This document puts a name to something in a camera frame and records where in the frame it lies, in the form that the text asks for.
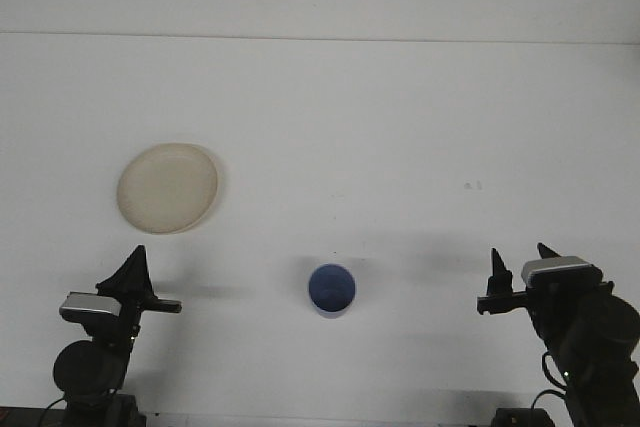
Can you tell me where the pale blue cup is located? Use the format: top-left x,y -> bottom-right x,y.
307,262 -> 359,319

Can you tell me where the pale round plate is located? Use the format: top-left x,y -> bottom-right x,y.
116,142 -> 225,236

